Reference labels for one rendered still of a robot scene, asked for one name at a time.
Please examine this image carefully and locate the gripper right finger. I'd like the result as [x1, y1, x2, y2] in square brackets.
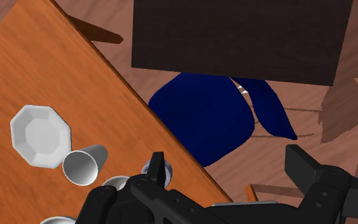
[284, 144, 358, 224]

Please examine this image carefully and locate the small bluish glass cup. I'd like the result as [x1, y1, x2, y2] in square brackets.
[141, 159, 174, 189]

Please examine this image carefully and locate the grey tapered cup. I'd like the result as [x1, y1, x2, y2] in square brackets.
[62, 143, 109, 186]

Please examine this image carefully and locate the navy blue chair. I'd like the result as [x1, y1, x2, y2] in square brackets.
[148, 72, 298, 168]

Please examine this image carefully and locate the small white cup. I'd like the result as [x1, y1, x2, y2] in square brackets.
[101, 175, 133, 192]

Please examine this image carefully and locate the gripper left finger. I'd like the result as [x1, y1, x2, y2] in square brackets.
[75, 151, 220, 224]

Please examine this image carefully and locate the white octagonal bowl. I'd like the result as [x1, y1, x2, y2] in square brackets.
[10, 104, 72, 169]

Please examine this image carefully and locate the orange wooden table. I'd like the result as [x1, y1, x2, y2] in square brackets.
[0, 0, 259, 224]

